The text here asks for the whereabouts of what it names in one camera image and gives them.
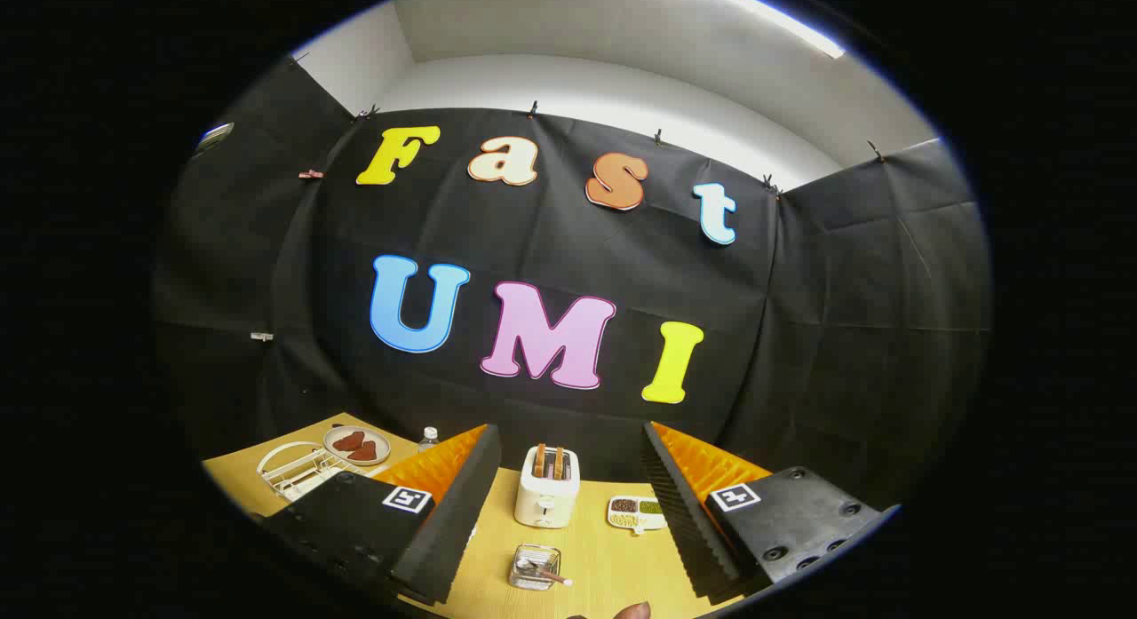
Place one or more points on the white toaster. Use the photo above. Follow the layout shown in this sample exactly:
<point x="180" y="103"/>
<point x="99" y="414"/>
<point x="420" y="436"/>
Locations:
<point x="546" y="502"/>

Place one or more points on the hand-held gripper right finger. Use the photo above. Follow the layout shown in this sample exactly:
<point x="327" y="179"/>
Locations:
<point x="679" y="512"/>

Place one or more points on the white divided bean dish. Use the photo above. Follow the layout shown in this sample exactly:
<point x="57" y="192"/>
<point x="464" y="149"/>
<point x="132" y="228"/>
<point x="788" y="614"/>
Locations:
<point x="653" y="520"/>

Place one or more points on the small beige plate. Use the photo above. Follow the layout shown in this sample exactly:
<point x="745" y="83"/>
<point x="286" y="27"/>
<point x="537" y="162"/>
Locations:
<point x="384" y="441"/>

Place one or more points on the shiny metal fixture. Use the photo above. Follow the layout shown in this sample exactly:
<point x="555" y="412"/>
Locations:
<point x="213" y="138"/>

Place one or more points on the brown sausage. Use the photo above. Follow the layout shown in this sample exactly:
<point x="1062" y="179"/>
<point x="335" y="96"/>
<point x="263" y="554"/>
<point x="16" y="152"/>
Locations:
<point x="364" y="451"/>
<point x="348" y="440"/>

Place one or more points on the black backdrop cloth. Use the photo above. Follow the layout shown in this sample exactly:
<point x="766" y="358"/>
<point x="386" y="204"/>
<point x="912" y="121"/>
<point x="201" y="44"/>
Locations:
<point x="568" y="237"/>

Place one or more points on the toasted bread slice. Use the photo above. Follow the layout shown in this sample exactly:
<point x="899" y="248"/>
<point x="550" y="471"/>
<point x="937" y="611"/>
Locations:
<point x="560" y="464"/>
<point x="539" y="461"/>

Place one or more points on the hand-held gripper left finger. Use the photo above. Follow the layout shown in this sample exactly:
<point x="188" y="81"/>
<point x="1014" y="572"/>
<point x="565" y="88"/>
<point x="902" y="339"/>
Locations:
<point x="453" y="521"/>

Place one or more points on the green label drink bottle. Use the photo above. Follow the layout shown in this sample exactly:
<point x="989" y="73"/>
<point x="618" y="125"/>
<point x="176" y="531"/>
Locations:
<point x="428" y="440"/>

